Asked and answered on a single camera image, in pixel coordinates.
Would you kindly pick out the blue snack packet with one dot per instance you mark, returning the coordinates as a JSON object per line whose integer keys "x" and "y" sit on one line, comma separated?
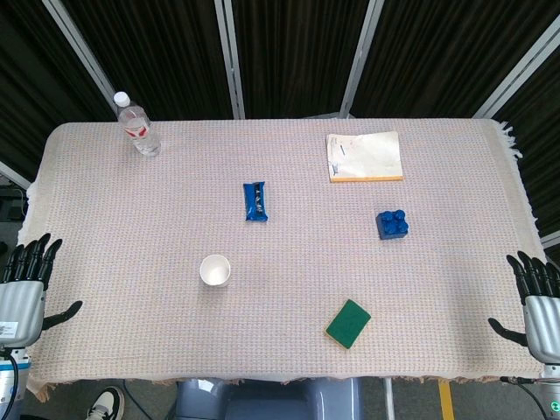
{"x": 255, "y": 202}

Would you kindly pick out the white notepad with yellow edge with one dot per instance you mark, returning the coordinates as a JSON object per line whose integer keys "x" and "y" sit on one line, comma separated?
{"x": 365, "y": 157}

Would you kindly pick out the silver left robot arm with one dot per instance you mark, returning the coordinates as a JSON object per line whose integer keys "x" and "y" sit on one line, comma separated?
{"x": 6, "y": 380}

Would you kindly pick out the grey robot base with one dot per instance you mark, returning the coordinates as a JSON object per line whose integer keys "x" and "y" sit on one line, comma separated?
{"x": 267, "y": 400}

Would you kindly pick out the beige woven tablecloth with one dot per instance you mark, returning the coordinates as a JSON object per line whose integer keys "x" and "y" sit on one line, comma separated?
{"x": 280, "y": 245}

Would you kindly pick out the black and white sneaker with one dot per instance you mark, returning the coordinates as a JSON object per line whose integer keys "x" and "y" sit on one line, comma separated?
{"x": 105, "y": 404}

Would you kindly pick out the grey partition post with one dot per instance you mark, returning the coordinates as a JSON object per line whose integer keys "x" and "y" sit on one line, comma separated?
{"x": 520, "y": 72}
{"x": 79, "y": 48}
{"x": 229, "y": 57}
{"x": 361, "y": 57}

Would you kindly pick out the white paper cup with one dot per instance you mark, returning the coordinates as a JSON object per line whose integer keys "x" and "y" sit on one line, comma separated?
{"x": 214, "y": 270}

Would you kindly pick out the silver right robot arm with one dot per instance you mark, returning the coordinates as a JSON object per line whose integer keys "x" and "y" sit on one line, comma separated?
{"x": 552, "y": 394}

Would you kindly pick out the black and silver right hand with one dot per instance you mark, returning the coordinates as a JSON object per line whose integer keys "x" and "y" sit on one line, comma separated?
{"x": 542, "y": 324}

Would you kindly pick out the grey metal table leg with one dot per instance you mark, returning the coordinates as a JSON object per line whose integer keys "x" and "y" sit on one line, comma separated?
{"x": 389, "y": 400}

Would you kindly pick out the clear plastic water bottle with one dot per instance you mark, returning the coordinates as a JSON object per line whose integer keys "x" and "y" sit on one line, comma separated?
{"x": 140, "y": 131}

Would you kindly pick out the green and yellow sponge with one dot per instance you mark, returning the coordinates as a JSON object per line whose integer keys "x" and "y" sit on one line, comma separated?
{"x": 347, "y": 324}

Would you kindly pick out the black and silver left hand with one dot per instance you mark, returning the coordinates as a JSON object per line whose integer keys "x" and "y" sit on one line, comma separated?
{"x": 19, "y": 306}

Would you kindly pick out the black pleated curtain panel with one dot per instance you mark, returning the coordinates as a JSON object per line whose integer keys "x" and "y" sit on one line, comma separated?
{"x": 437, "y": 52}
{"x": 162, "y": 57}
{"x": 35, "y": 87}
{"x": 540, "y": 144}
{"x": 297, "y": 52}

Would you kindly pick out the blue plastic building block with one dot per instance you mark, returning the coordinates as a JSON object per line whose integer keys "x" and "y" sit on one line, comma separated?
{"x": 392, "y": 224}

